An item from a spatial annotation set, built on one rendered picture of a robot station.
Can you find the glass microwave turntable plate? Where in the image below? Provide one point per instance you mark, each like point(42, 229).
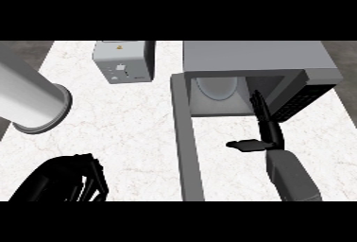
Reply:
point(217, 88)

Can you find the grey toaster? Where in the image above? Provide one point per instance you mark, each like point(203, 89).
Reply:
point(123, 61)

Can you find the grey microwave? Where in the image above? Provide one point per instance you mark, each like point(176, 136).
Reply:
point(260, 60)

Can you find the pale grey robot left arm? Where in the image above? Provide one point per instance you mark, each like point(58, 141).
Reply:
point(28, 94)

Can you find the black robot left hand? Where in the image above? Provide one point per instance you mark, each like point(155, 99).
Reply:
point(56, 179)

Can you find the grey microwave door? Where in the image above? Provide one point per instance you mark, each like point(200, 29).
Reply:
point(186, 135)

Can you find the dark grey robot right arm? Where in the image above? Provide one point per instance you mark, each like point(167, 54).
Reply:
point(293, 179)

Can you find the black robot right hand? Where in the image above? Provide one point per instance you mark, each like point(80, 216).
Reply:
point(269, 129)

